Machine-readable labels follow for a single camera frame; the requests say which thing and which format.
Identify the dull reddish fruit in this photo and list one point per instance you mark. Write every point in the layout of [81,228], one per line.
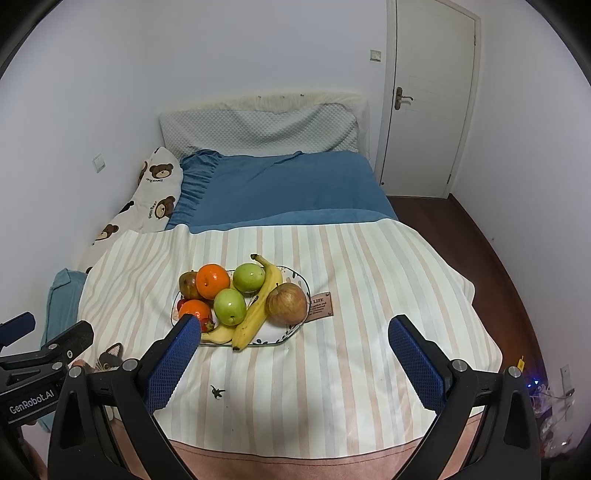
[187,284]

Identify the brown leather label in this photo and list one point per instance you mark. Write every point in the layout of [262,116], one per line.
[321,303]

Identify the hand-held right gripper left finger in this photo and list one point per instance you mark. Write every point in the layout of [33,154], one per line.
[175,355]

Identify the floral ceramic plate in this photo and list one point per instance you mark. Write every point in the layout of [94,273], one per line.
[293,277]

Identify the striped blanket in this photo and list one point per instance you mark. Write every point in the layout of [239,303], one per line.
[346,277]

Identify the green apple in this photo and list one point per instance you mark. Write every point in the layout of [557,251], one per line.
[248,278]
[228,305]

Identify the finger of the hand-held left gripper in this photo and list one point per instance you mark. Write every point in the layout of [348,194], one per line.
[74,339]
[18,325]

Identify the bear print pillow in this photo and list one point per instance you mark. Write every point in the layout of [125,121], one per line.
[157,184]

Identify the long yellow banana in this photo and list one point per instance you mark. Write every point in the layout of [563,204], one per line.
[258,314]

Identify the grey dotted pillow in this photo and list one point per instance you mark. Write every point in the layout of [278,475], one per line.
[258,129]

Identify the blue bed sheet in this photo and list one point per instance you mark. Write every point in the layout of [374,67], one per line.
[286,189]

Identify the white door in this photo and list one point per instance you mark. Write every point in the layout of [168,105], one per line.
[429,115]

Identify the red apple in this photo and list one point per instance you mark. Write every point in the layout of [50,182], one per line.
[286,304]

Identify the small dark leaf scrap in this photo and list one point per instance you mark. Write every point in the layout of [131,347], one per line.
[217,392]

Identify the orange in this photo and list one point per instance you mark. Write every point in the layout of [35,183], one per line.
[212,281]
[194,311]

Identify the small red fruit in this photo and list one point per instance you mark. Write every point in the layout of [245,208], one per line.
[208,325]
[181,305]

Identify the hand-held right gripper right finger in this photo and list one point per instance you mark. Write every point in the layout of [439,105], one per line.
[415,360]

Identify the short yellow banana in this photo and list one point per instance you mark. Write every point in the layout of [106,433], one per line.
[221,334]

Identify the cat print cloth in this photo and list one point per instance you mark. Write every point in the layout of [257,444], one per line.
[111,359]

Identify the white wall switch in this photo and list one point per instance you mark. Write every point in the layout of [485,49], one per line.
[375,54]
[99,162]

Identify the light blue cloth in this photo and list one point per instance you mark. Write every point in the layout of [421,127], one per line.
[62,300]

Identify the white wall socket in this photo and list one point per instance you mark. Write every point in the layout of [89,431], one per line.
[566,376]

